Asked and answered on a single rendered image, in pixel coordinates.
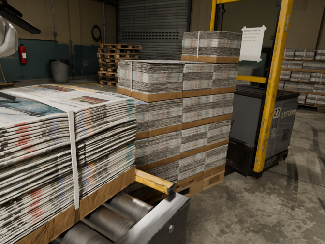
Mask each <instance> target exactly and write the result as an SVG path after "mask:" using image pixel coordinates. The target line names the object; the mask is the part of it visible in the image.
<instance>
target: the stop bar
mask: <svg viewBox="0 0 325 244"><path fill-rule="evenodd" d="M135 181H137V182H139V183H142V184H144V185H147V186H149V187H151V188H154V189H156V190H159V191H161V192H163V193H166V194H168V195H169V194H171V193H172V192H173V191H174V190H175V184H174V183H172V182H169V181H167V180H164V179H161V178H159V177H156V176H153V175H151V174H148V173H146V172H143V171H140V170H138V169H135Z"/></svg>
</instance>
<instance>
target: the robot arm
mask: <svg viewBox="0 0 325 244"><path fill-rule="evenodd" d="M22 16H23V14H22V13H21V12H20V11H18V10H17V9H15V8H14V7H12V6H11V5H9V4H8V3H7V0H0V58H2V57H7V56H10V55H12V54H14V53H15V52H16V51H18V33H17V30H16V29H15V28H14V26H13V25H12V24H10V23H9V22H7V21H3V19H2V17H4V18H5V19H7V20H9V21H10V22H12V23H14V24H16V25H17V26H19V27H20V28H22V29H24V30H26V31H27V32H29V33H31V34H40V33H41V30H40V29H38V28H36V27H35V26H33V25H32V24H30V23H29V22H27V21H25V20H24V19H22ZM0 97H3V98H6V99H9V100H13V101H15V99H16V97H14V96H11V95H8V94H5V93H2V92H0Z"/></svg>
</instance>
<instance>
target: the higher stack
mask: <svg viewBox="0 0 325 244"><path fill-rule="evenodd" d="M241 36H242V34H241V33H236V32H229V31H218V30H213V31H201V32H200V31H199V32H185V33H184V34H183V40H182V41H183V42H182V43H183V44H182V55H189V56H197V57H198V56H210V57H239V56H240V43H241ZM211 64H213V65H214V69H213V77H212V80H213V81H212V89H216V88H227V87H235V85H236V78H237V74H238V71H237V70H238V64H235V63H213V62H211ZM210 96H211V98H210V99H211V100H210V105H209V107H210V108H209V109H210V117H209V118H210V119H211V118H214V117H218V116H223V115H228V114H232V112H233V101H234V100H233V97H234V93H232V92H227V93H219V94H211V95H210ZM230 123H231V120H230V119H227V120H223V121H219V122H213V123H207V124H208V125H209V128H208V134H207V145H211V144H214V143H217V142H221V141H224V140H227V139H228V138H229V132H230V128H231V124H230ZM227 150H228V144H225V145H222V146H219V147H216V148H213V149H210V150H207V151H205V164H204V171H207V170H209V169H212V168H214V167H217V166H219V165H222V164H224V163H225V162H226V155H227V154H226V153H227ZM224 172H225V168H221V169H219V170H217V171H215V172H212V173H210V174H208V175H205V176H202V177H203V179H204V180H203V188H202V191H204V190H206V189H208V188H210V187H212V186H214V185H216V184H219V183H221V182H223V180H224Z"/></svg>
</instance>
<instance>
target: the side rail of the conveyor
mask: <svg viewBox="0 0 325 244"><path fill-rule="evenodd" d="M190 200H191V199H190V198H189V197H187V196H184V195H182V194H179V193H177V192H174V191H173V192H172V193H171V194H169V195H168V196H167V197H166V198H165V199H164V200H162V201H161V202H160V203H159V204H158V205H157V206H156V207H154V208H153V209H152V210H151V211H150V212H149V213H148V214H146V215H145V216H144V217H143V218H142V219H141V220H140V221H138V222H137V223H136V224H135V225H134V226H133V227H132V228H130V229H129V230H128V231H127V232H126V233H125V234H123V235H122V236H121V237H120V238H119V239H118V240H117V241H115V242H114V243H113V244H183V243H184V242H185V241H186V239H187V234H188V222H189V211H190Z"/></svg>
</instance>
